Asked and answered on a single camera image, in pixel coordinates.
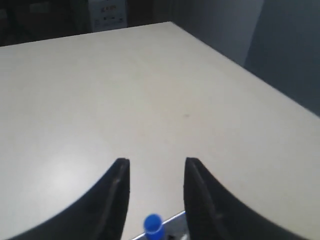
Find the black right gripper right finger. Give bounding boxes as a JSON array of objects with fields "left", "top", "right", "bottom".
[{"left": 183, "top": 157, "right": 298, "bottom": 240}]

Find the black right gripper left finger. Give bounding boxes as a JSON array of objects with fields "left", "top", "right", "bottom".
[{"left": 15, "top": 158, "right": 130, "bottom": 240}]

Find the blue-capped tube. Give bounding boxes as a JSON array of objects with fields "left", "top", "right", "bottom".
[{"left": 143, "top": 213, "right": 165, "bottom": 240}]

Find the white cardboard box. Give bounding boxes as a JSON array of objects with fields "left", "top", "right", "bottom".
[{"left": 88, "top": 0, "right": 128, "bottom": 32}]

